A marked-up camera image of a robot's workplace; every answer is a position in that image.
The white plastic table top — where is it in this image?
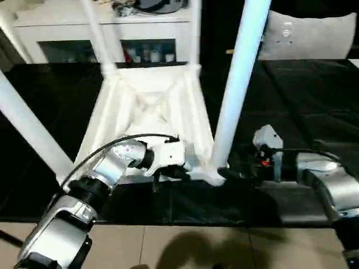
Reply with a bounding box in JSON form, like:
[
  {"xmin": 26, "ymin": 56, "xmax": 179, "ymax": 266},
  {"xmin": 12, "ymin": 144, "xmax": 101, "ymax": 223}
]
[{"xmin": 73, "ymin": 62, "xmax": 225, "ymax": 188}]

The white plastic table leg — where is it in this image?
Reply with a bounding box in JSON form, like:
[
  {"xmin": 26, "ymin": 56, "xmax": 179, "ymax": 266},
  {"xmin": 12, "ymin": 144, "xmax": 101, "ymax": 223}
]
[
  {"xmin": 209, "ymin": 0, "xmax": 273, "ymax": 175},
  {"xmin": 188, "ymin": 0, "xmax": 203, "ymax": 71},
  {"xmin": 79, "ymin": 0, "xmax": 118, "ymax": 77},
  {"xmin": 0, "ymin": 69, "xmax": 76, "ymax": 186}
]

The black work mat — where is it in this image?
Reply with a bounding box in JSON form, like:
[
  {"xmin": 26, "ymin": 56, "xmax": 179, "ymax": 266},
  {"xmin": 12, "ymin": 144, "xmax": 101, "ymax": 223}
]
[{"xmin": 0, "ymin": 58, "xmax": 359, "ymax": 228}]

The grey cushion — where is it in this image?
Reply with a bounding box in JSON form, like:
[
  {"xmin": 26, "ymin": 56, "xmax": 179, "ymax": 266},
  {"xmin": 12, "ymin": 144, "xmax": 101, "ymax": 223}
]
[{"xmin": 257, "ymin": 10, "xmax": 357, "ymax": 61}]

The black furniture with yellow label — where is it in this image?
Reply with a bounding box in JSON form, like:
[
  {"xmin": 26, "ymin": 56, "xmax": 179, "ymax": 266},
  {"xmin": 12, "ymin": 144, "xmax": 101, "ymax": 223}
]
[{"xmin": 200, "ymin": 0, "xmax": 359, "ymax": 60}]

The grey round cooker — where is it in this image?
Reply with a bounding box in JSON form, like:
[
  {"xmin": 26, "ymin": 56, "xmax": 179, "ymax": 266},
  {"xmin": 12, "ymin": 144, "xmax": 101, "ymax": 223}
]
[{"xmin": 136, "ymin": 0, "xmax": 189, "ymax": 14}]

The white glass-door cabinet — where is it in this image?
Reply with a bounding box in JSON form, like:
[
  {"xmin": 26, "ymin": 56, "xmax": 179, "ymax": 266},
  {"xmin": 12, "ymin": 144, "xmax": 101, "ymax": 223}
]
[{"xmin": 0, "ymin": 0, "xmax": 195, "ymax": 64}]

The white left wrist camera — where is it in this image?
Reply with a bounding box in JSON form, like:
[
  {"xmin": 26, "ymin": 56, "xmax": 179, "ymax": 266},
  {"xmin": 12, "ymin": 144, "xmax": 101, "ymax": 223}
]
[{"xmin": 145, "ymin": 141, "xmax": 188, "ymax": 178}]

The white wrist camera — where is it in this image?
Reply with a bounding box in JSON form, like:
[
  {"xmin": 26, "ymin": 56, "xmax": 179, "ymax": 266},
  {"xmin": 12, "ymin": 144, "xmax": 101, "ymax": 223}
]
[
  {"xmin": 251, "ymin": 124, "xmax": 285, "ymax": 183},
  {"xmin": 145, "ymin": 141, "xmax": 188, "ymax": 178}
]

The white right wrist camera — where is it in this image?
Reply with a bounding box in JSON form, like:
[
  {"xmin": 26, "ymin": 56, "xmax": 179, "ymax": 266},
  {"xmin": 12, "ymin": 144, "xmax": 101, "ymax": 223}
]
[{"xmin": 251, "ymin": 124, "xmax": 285, "ymax": 183}]

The black metal frame bar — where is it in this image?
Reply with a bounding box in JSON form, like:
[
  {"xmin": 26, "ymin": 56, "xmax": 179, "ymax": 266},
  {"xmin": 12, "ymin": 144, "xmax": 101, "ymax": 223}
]
[{"xmin": 0, "ymin": 229, "xmax": 24, "ymax": 248}]

